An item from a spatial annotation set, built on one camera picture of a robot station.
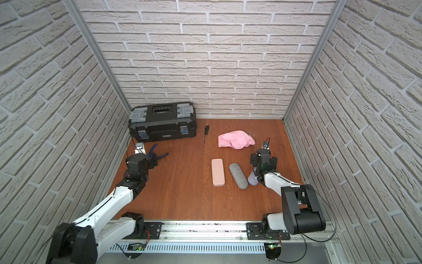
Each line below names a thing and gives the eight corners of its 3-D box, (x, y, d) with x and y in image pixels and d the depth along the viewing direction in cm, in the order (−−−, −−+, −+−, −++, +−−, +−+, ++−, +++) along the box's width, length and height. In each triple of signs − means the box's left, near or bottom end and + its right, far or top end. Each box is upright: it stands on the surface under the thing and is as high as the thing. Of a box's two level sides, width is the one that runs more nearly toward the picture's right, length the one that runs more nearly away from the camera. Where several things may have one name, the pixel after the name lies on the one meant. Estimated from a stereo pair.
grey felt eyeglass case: (240, 190, 87) (241, 189, 85) (228, 166, 97) (228, 164, 94) (249, 187, 89) (250, 185, 87) (236, 163, 98) (237, 161, 96)
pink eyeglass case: (210, 186, 89) (210, 184, 87) (211, 160, 99) (211, 158, 97) (224, 186, 89) (225, 184, 87) (224, 160, 99) (224, 158, 98)
